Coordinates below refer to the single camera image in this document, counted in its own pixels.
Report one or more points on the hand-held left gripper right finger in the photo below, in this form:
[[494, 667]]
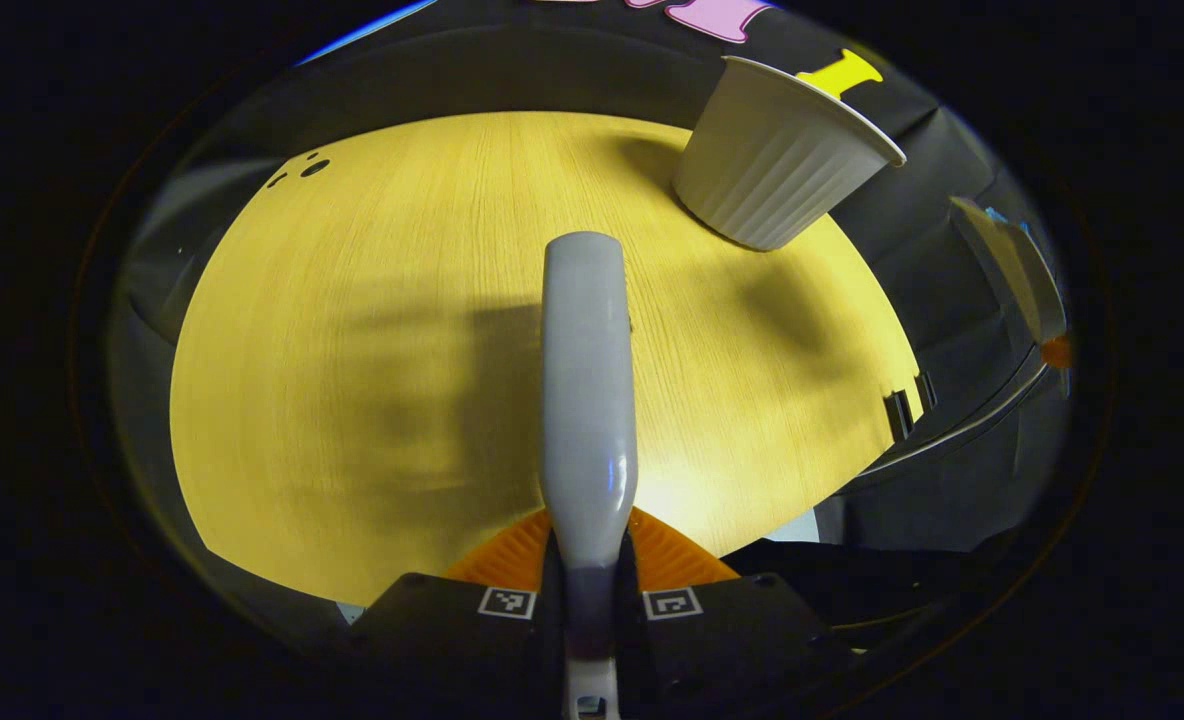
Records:
[[712, 630]]

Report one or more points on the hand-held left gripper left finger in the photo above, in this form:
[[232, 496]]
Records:
[[482, 630]]

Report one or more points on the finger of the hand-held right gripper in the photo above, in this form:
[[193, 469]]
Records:
[[1056, 351]]

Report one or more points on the small gray broom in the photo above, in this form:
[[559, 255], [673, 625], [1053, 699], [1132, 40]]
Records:
[[587, 400]]

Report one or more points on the white ribbed garbage bin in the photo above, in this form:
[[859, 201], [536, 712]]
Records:
[[772, 170]]

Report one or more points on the wooden desktop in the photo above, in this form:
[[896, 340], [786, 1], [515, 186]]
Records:
[[352, 300]]

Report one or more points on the black table clamp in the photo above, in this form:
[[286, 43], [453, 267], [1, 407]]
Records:
[[925, 390], [898, 415]]

